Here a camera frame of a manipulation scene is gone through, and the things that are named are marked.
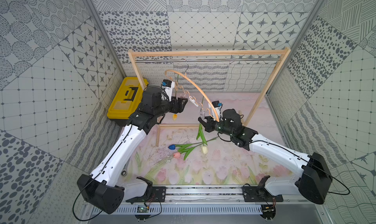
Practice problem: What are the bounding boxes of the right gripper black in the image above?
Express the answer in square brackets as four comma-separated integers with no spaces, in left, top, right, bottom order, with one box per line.
[198,115,234,137]

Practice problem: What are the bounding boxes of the wooden clothes rack frame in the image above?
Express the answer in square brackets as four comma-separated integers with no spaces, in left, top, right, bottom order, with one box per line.
[128,47,291,148]

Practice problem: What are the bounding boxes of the white artificial tulip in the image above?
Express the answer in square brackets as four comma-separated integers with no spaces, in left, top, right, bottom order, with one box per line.
[196,97,208,155]

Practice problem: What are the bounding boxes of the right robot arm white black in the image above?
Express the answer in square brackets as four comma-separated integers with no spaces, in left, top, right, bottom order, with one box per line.
[198,109,333,204]

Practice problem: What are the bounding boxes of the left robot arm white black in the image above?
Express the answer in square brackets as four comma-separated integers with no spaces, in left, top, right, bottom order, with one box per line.
[77,86,188,214]

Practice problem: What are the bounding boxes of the white clothespin upper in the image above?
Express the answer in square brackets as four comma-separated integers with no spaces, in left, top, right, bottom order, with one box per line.
[189,96,199,107]

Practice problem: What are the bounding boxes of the white clothespin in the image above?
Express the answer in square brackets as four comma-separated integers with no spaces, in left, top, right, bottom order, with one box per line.
[198,108,205,120]
[189,96,199,107]

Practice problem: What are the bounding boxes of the white clothespin lower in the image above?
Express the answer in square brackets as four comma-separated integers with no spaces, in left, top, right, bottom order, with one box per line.
[198,108,205,120]

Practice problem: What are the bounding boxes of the floral pink table mat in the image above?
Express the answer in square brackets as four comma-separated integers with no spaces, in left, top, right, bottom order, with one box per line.
[118,103,291,185]

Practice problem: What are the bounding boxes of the pink artificial tulip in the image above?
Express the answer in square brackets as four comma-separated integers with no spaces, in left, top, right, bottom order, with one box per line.
[173,146,197,160]

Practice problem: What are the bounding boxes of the yellow black toolbox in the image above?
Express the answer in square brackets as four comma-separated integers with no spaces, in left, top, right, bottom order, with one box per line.
[107,77,143,127]

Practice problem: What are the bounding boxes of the metal rack rod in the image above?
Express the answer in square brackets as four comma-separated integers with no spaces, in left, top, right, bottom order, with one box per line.
[135,58,281,63]

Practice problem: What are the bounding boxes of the silver combination wrench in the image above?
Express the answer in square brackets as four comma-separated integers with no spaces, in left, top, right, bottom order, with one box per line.
[121,165,127,177]

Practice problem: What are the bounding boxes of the right black circuit board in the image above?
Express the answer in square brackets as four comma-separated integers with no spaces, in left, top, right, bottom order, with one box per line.
[260,205,276,221]

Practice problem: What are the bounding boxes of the left green circuit board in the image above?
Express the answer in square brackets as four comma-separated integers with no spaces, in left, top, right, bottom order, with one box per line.
[135,206,151,221]

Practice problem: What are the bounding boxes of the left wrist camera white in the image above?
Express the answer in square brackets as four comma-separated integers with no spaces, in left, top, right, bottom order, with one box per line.
[161,80,175,102]

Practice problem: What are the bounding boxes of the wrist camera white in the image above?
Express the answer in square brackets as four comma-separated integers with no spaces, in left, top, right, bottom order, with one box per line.
[161,80,175,102]
[209,101,223,119]

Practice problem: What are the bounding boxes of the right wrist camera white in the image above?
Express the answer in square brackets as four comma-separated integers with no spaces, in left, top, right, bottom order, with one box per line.
[209,101,223,119]

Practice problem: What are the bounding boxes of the aluminium mounting rail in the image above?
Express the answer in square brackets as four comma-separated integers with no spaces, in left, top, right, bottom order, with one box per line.
[83,184,326,205]

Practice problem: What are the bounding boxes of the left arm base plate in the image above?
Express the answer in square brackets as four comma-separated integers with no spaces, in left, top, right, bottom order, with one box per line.
[126,186,167,204]

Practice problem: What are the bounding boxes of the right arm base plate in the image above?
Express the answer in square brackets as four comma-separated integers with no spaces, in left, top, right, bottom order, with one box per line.
[241,185,284,204]

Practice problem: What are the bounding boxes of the white vented cable duct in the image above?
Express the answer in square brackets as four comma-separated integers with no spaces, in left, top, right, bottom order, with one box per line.
[91,205,263,216]

